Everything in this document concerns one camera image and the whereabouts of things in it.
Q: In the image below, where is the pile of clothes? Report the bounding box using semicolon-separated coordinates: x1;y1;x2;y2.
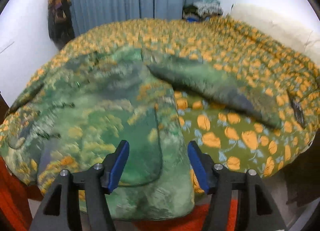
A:
182;0;223;23

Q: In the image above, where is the white pillow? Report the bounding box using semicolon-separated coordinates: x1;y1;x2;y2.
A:
229;3;320;65

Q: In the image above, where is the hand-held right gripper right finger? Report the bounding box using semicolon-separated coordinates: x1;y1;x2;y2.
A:
187;140;288;231

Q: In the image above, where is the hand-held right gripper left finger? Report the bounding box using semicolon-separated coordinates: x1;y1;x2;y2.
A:
29;140;130;231

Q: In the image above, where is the green blue printed blanket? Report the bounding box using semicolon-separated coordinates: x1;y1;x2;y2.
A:
0;46;284;221

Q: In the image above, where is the green blanket with orange flowers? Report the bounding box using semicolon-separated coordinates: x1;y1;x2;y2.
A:
0;17;320;196

